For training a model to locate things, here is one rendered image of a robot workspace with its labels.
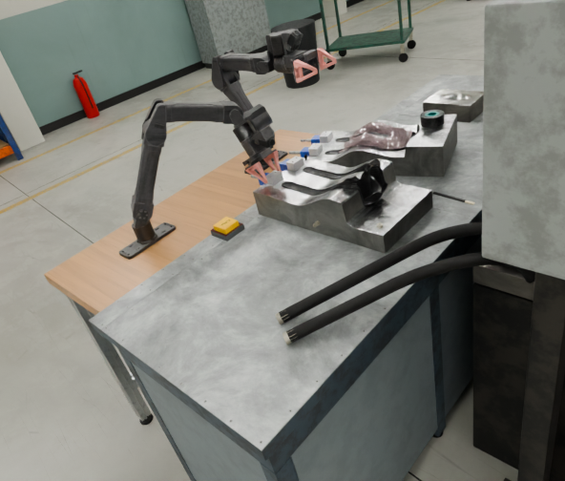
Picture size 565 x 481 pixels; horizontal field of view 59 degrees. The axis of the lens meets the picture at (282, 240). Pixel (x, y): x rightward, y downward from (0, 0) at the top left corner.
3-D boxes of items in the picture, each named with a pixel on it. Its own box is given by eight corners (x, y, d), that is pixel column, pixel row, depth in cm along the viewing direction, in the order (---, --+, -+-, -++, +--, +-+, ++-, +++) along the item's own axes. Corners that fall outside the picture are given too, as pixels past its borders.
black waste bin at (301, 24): (274, 88, 565) (261, 31, 532) (303, 73, 588) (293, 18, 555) (303, 92, 532) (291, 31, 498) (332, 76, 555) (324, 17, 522)
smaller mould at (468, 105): (423, 118, 205) (422, 101, 201) (441, 104, 213) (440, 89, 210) (470, 122, 192) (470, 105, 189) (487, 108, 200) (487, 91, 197)
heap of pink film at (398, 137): (335, 156, 179) (332, 135, 175) (351, 135, 192) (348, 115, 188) (407, 156, 167) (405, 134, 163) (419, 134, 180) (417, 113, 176)
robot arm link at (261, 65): (293, 29, 162) (267, 29, 169) (276, 36, 157) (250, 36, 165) (300, 64, 168) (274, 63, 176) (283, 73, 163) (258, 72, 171)
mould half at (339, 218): (259, 214, 168) (249, 179, 160) (307, 179, 182) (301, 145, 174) (385, 253, 135) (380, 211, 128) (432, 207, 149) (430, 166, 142)
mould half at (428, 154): (305, 174, 185) (300, 147, 179) (329, 143, 204) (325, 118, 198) (444, 177, 162) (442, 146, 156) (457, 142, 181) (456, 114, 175)
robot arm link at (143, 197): (148, 215, 168) (164, 120, 155) (151, 223, 163) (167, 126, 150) (129, 213, 165) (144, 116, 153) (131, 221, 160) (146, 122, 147)
